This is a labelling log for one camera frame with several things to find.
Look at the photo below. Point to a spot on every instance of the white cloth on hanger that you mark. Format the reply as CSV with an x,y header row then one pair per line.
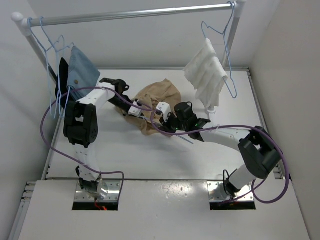
x,y
207,75

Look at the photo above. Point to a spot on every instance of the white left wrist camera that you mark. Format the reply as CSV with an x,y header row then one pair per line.
x,y
135,110

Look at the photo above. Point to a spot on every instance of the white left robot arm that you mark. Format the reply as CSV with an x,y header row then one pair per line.
x,y
81,128

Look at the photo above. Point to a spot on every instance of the light blue wire hanger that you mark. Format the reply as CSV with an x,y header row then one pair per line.
x,y
153,117

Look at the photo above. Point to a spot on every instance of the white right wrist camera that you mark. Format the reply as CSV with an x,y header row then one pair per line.
x,y
163,108

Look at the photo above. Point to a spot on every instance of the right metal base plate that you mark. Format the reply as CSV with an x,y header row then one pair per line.
x,y
219,200

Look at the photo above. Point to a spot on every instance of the beige t shirt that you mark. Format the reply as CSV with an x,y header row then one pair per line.
x,y
163,91

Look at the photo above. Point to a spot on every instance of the black cloth on hanger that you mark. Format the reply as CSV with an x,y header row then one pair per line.
x,y
63,89

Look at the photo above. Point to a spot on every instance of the metal base plate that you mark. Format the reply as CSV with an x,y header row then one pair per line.
x,y
219,200
106,199

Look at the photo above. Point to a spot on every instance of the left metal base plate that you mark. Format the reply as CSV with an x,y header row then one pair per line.
x,y
106,199

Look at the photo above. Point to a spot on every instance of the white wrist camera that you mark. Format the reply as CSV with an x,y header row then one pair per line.
x,y
163,108
135,110

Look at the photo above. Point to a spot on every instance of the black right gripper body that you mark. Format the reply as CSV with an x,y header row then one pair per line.
x,y
172,124

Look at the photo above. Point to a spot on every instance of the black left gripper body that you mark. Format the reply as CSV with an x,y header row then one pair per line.
x,y
120,103

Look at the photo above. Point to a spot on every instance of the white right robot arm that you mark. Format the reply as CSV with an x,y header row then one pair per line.
x,y
258,153

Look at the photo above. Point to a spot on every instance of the blue hanger with denim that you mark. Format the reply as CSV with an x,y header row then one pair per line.
x,y
60,75

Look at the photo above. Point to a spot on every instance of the blue denim cloth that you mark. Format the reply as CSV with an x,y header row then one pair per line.
x,y
82,74

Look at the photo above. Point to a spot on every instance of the metal clothes rack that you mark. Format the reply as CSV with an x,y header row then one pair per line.
x,y
25,26

